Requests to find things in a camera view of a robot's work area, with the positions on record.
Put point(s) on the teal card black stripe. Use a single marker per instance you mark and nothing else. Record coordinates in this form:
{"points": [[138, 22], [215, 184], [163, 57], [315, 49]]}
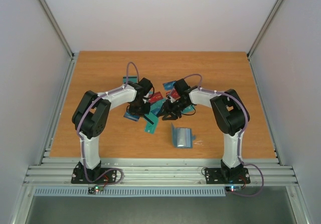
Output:
{"points": [[130, 78]]}

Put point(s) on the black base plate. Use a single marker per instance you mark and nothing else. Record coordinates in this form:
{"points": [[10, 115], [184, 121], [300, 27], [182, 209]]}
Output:
{"points": [[101, 176], [217, 176]]}

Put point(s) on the blue card top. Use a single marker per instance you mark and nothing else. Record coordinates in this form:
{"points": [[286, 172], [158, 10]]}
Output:
{"points": [[169, 85]]}

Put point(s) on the teal card with signature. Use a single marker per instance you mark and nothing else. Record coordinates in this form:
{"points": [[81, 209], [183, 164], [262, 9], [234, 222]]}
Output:
{"points": [[150, 128]]}

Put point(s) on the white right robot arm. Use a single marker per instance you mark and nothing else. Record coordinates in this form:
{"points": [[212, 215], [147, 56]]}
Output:
{"points": [[230, 114]]}

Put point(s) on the blue card near centre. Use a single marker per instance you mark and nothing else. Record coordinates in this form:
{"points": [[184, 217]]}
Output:
{"points": [[155, 107]]}

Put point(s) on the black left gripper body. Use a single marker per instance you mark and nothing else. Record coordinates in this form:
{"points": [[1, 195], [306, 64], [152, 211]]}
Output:
{"points": [[138, 107]]}

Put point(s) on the controller board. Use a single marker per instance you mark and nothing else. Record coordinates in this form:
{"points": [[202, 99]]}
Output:
{"points": [[95, 190], [234, 188]]}

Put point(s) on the red card left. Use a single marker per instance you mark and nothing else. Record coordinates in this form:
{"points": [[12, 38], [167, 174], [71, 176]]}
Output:
{"points": [[157, 96]]}

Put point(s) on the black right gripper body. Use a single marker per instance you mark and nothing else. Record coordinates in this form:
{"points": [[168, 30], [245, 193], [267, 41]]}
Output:
{"points": [[172, 107]]}

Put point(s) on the teal leather card holder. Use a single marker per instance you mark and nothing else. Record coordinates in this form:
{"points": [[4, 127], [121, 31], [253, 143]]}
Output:
{"points": [[182, 138]]}

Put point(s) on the grey slotted cable duct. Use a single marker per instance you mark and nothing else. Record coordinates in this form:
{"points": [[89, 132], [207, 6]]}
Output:
{"points": [[133, 191]]}

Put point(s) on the right controller board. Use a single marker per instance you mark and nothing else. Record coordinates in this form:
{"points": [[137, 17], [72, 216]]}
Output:
{"points": [[234, 188]]}

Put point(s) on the red card right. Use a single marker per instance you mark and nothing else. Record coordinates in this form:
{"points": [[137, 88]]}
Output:
{"points": [[172, 94]]}

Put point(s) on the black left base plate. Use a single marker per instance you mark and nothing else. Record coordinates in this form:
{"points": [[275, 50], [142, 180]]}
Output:
{"points": [[101, 176]]}

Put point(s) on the left controller board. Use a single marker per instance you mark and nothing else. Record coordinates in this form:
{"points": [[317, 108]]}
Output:
{"points": [[95, 190]]}

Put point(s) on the red card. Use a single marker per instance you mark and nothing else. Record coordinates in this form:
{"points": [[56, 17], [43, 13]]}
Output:
{"points": [[172, 94], [157, 96]]}

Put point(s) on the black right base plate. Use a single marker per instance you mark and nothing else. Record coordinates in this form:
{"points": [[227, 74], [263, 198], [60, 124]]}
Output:
{"points": [[217, 176]]}

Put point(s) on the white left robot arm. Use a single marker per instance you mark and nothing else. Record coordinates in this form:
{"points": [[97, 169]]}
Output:
{"points": [[90, 117]]}

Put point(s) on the teal card right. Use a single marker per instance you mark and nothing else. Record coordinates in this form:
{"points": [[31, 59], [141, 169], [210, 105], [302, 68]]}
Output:
{"points": [[189, 111]]}

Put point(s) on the dark blue card left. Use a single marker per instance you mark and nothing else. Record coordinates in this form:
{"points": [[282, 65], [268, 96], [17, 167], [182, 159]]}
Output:
{"points": [[131, 117]]}

